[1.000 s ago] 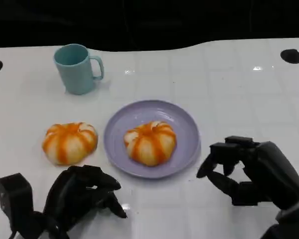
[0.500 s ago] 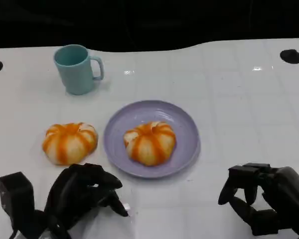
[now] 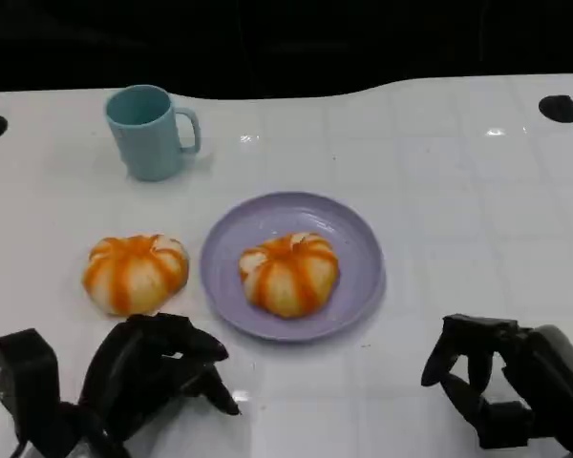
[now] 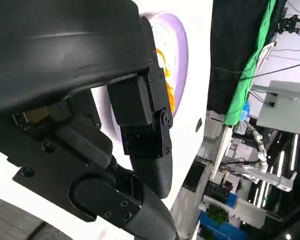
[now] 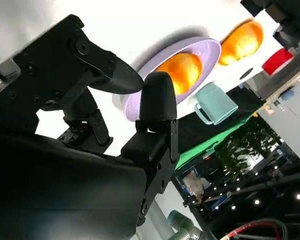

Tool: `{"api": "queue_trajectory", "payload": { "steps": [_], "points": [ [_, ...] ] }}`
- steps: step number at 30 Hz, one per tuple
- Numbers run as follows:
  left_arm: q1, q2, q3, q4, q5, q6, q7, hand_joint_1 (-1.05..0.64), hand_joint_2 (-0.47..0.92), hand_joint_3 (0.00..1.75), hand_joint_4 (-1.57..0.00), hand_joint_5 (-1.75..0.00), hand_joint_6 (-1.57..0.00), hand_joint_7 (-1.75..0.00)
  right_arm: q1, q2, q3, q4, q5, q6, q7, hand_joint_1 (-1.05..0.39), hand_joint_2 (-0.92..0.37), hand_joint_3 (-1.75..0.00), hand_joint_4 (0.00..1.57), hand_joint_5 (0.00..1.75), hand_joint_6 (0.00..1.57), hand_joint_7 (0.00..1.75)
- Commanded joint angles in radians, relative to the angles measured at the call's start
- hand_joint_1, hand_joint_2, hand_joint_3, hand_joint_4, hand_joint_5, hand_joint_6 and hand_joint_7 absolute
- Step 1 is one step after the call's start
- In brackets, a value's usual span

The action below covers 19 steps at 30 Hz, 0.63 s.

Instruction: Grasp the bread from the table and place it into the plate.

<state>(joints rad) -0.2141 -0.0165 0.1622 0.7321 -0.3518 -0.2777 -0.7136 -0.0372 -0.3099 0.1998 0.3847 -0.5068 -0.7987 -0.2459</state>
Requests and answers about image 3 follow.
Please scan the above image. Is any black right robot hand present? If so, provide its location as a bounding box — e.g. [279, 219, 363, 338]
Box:
[420, 313, 573, 450]

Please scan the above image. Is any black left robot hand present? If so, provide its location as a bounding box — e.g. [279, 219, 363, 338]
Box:
[77, 312, 243, 443]

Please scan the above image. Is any orange and white bread roll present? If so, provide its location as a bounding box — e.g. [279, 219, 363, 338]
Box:
[81, 233, 191, 317]
[238, 231, 341, 321]

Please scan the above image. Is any pale green mug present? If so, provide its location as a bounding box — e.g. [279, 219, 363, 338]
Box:
[104, 84, 202, 183]

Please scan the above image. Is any lilac plate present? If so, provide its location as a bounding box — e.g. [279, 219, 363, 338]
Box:
[199, 191, 388, 344]

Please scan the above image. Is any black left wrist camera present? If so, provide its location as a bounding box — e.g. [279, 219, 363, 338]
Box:
[0, 327, 61, 430]

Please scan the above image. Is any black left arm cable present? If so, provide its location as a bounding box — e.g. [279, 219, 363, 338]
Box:
[9, 427, 35, 458]

